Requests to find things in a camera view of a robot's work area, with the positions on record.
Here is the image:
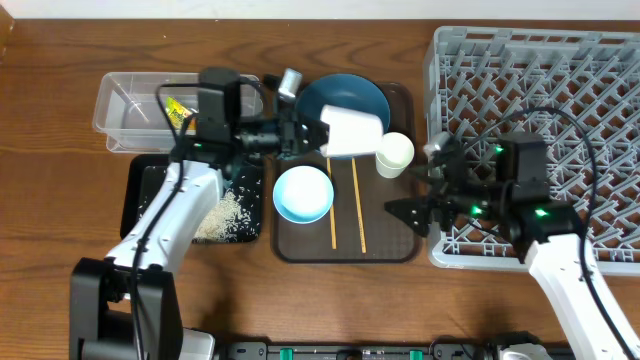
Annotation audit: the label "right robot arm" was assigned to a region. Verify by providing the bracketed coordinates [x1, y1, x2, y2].
[384, 132, 639, 359]

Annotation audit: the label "brown serving tray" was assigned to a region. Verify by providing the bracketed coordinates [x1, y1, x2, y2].
[272, 83, 421, 264]

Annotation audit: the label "clear plastic waste bin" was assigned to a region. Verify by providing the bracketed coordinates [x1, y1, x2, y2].
[93, 72, 263, 153]

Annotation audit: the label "dark blue plate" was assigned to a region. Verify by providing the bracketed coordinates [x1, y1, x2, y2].
[296, 74, 391, 136]

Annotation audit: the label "white cup pink inside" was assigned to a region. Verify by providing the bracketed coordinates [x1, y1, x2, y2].
[319, 105, 384, 158]

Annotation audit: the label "light blue bowl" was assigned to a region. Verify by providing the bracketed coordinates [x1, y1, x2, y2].
[273, 165, 334, 224]

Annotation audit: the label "yellow green snack wrapper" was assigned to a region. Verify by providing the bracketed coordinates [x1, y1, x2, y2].
[165, 96, 196, 130]

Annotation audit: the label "right wooden chopstick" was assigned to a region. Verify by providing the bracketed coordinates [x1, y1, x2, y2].
[351, 158, 367, 254]

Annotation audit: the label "white cup green inside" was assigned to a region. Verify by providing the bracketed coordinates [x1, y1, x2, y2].
[375, 132, 415, 179]

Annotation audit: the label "rice grains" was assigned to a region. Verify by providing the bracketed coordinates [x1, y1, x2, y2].
[192, 169, 262, 244]

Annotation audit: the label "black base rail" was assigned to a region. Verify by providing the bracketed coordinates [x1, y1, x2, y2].
[224, 340, 571, 360]

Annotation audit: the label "left wooden chopstick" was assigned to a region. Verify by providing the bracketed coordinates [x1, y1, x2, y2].
[326, 158, 337, 250]

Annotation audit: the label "black plastic tray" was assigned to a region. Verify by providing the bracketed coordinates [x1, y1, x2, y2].
[120, 154, 263, 236]

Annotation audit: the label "wooden chopstick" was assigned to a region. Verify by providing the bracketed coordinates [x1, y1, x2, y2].
[326, 158, 337, 250]
[351, 158, 367, 254]

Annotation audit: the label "grey plastic dishwasher rack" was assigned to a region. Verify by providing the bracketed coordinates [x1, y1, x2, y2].
[423, 26, 639, 276]

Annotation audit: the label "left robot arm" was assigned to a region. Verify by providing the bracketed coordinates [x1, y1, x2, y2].
[69, 67, 328, 359]

